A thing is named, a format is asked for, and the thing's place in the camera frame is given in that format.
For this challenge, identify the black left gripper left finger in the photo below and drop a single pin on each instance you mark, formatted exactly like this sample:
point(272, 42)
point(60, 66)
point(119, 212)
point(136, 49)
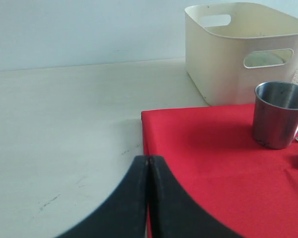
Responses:
point(124, 213)

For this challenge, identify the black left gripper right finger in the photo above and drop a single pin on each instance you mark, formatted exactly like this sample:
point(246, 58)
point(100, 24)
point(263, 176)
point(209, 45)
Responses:
point(172, 212)

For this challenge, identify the red tablecloth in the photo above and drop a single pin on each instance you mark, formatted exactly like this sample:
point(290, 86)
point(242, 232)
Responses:
point(210, 150)

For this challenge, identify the stainless steel cup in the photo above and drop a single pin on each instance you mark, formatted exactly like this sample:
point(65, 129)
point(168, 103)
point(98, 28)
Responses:
point(275, 121)

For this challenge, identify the cream plastic bin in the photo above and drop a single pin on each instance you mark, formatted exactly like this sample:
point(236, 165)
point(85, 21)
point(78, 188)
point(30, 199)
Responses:
point(230, 48)

